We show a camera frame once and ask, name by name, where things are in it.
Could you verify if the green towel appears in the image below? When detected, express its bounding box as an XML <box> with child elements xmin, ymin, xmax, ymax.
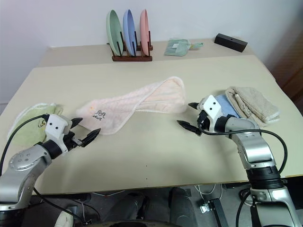
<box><xmin>7</xmin><ymin>102</ymin><xmax>64</xmax><ymax>147</ymax></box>

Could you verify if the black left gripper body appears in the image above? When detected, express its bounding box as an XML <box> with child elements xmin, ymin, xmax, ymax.
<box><xmin>62</xmin><ymin>122</ymin><xmax>84</xmax><ymax>151</ymax></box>

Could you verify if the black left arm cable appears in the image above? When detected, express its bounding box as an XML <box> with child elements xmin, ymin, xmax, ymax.
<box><xmin>0</xmin><ymin>113</ymin><xmax>51</xmax><ymax>175</ymax></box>

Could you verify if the blue towel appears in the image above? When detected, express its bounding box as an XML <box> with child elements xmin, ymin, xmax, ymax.
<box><xmin>214</xmin><ymin>94</ymin><xmax>241</xmax><ymax>119</ymax></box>

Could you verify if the pink towel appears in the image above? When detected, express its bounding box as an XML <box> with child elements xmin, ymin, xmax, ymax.
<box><xmin>76</xmin><ymin>76</ymin><xmax>187</xmax><ymax>136</ymax></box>

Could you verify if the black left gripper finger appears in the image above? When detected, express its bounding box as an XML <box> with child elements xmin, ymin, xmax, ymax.
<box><xmin>81</xmin><ymin>128</ymin><xmax>102</xmax><ymax>147</ymax></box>
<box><xmin>71</xmin><ymin>117</ymin><xmax>83</xmax><ymax>130</ymax></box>

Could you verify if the green plate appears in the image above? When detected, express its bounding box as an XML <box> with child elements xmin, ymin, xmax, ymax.
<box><xmin>106</xmin><ymin>9</ymin><xmax>125</xmax><ymax>57</ymax></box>

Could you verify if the white cable under table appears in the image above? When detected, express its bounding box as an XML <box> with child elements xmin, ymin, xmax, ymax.
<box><xmin>194</xmin><ymin>183</ymin><xmax>224</xmax><ymax>206</ymax></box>

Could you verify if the dark rounded robot leg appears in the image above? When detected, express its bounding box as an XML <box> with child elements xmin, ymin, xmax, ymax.
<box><xmin>169</xmin><ymin>186</ymin><xmax>193</xmax><ymax>227</ymax></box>

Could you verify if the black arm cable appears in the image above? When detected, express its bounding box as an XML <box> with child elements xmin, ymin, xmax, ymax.
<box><xmin>197</xmin><ymin>118</ymin><xmax>289</xmax><ymax>175</ymax></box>
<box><xmin>0</xmin><ymin>113</ymin><xmax>51</xmax><ymax>175</ymax></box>

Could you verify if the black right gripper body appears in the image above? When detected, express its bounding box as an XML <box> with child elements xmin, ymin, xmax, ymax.
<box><xmin>196</xmin><ymin>103</ymin><xmax>214</xmax><ymax>133</ymax></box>

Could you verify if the black table leg bracket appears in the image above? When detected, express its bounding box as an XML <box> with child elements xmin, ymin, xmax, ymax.
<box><xmin>200</xmin><ymin>199</ymin><xmax>232</xmax><ymax>227</ymax></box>

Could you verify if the blue plate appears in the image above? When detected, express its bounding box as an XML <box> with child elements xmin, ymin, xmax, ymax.
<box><xmin>123</xmin><ymin>9</ymin><xmax>137</xmax><ymax>57</ymax></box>

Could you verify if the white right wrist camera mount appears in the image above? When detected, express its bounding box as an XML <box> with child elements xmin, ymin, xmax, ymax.
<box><xmin>200</xmin><ymin>95</ymin><xmax>225</xmax><ymax>132</ymax></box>

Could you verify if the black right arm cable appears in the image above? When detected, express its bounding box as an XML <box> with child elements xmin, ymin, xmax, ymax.
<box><xmin>197</xmin><ymin>118</ymin><xmax>289</xmax><ymax>175</ymax></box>

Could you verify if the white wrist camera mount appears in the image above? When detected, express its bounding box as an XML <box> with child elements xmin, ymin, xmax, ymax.
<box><xmin>45</xmin><ymin>114</ymin><xmax>72</xmax><ymax>152</ymax></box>
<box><xmin>200</xmin><ymin>95</ymin><xmax>225</xmax><ymax>132</ymax></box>

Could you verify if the beige towel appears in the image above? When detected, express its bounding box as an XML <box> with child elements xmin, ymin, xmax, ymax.
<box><xmin>224</xmin><ymin>86</ymin><xmax>282</xmax><ymax>128</ymax></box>

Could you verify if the black rectangular box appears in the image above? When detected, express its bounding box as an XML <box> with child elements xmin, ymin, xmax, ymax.
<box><xmin>214</xmin><ymin>33</ymin><xmax>249</xmax><ymax>53</ymax></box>

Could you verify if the folded mint green cloth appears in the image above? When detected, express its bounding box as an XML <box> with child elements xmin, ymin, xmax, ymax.
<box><xmin>164</xmin><ymin>38</ymin><xmax>191</xmax><ymax>57</ymax></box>

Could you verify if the white shoe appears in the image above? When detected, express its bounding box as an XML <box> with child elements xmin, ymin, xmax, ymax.
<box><xmin>53</xmin><ymin>210</ymin><xmax>74</xmax><ymax>227</ymax></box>

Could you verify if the small green blue cloth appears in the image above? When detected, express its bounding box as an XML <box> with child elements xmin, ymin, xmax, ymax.
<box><xmin>188</xmin><ymin>42</ymin><xmax>204</xmax><ymax>51</ymax></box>

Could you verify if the pink plate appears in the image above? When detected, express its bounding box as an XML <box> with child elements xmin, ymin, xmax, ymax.
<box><xmin>139</xmin><ymin>9</ymin><xmax>151</xmax><ymax>57</ymax></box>

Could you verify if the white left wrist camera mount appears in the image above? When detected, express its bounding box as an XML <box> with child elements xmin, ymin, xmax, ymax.
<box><xmin>45</xmin><ymin>114</ymin><xmax>72</xmax><ymax>152</ymax></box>

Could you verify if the brown wooden plate rack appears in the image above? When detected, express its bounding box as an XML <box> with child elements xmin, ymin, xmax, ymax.
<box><xmin>106</xmin><ymin>30</ymin><xmax>153</xmax><ymax>62</ymax></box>

